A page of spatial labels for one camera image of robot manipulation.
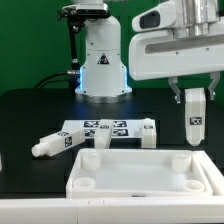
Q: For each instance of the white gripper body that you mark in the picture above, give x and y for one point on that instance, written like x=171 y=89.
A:
x=154 y=55

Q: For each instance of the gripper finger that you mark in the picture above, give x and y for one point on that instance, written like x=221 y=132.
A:
x=172 y=81
x=215 y=78

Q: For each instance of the white desk tabletop tray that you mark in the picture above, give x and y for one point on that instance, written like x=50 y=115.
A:
x=104 y=173

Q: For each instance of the white marker sheet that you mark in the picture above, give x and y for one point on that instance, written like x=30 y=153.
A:
x=119 y=129

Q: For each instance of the white L-shaped fence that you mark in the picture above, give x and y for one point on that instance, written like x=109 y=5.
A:
x=153 y=210

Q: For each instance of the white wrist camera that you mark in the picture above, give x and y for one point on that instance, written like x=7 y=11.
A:
x=164 y=15

